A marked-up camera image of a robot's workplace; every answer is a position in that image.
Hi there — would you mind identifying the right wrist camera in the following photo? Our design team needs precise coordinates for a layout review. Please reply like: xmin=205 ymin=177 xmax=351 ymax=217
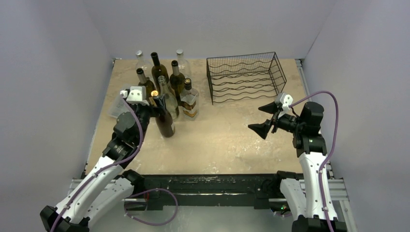
xmin=275 ymin=92 xmax=293 ymax=118

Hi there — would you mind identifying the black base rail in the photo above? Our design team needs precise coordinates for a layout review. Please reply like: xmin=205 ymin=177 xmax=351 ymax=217
xmin=105 ymin=174 xmax=305 ymax=212

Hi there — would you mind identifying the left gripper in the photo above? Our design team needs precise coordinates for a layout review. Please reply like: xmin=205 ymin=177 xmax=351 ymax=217
xmin=130 ymin=93 xmax=165 ymax=143

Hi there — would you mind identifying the clear plastic organizer box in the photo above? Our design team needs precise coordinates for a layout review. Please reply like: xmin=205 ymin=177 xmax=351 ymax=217
xmin=108 ymin=95 xmax=128 ymax=118

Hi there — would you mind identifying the red bottle gold cap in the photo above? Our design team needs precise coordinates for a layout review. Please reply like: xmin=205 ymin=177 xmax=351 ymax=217
xmin=151 ymin=90 xmax=175 ymax=138

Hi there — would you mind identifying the green bottle silver cap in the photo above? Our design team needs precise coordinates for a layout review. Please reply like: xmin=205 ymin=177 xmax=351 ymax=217
xmin=136 ymin=68 xmax=156 ymax=97

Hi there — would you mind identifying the clear slim bottle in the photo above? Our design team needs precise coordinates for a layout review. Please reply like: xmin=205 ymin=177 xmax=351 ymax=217
xmin=158 ymin=75 xmax=179 ymax=120

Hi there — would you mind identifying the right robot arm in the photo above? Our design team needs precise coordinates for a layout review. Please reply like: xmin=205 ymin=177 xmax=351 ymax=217
xmin=248 ymin=101 xmax=348 ymax=232

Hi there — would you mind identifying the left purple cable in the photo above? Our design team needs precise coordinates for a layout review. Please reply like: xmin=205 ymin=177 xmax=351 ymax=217
xmin=49 ymin=95 xmax=179 ymax=232

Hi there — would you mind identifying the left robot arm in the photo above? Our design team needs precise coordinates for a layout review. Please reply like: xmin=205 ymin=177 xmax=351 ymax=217
xmin=40 ymin=95 xmax=166 ymax=232

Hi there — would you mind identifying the purple cable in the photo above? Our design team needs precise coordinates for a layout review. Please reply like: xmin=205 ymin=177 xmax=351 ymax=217
xmin=49 ymin=95 xmax=179 ymax=232
xmin=272 ymin=91 xmax=339 ymax=232

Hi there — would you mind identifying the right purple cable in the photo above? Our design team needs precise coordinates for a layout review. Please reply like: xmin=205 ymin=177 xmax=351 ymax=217
xmin=272 ymin=91 xmax=339 ymax=232

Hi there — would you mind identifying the black wire wine rack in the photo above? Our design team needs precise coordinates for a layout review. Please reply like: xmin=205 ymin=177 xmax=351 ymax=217
xmin=206 ymin=52 xmax=287 ymax=104

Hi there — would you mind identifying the clear glass bottle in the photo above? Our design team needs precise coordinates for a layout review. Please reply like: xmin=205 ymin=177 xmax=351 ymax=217
xmin=135 ymin=50 xmax=153 ymax=80
xmin=176 ymin=49 xmax=192 ymax=79

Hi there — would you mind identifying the dark green wine bottle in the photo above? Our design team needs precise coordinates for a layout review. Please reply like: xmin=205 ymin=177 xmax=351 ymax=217
xmin=150 ymin=52 xmax=170 ymax=91

